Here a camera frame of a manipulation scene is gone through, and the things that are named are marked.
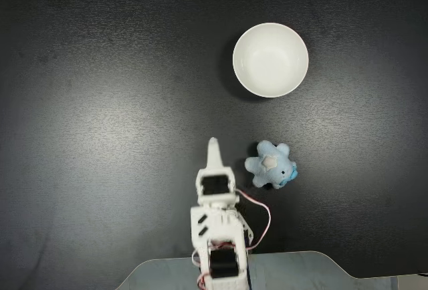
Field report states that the skyblue plush doll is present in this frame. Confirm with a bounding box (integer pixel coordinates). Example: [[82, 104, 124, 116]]
[[244, 139, 298, 190]]

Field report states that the white bowl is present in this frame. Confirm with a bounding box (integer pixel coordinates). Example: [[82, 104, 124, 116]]
[[232, 22, 309, 98]]

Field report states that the grey cloth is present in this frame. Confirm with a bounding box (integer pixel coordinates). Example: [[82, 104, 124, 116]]
[[118, 251, 399, 290]]

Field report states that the red white servo cable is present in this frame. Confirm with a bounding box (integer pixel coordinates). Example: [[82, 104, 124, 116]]
[[235, 189, 272, 251]]

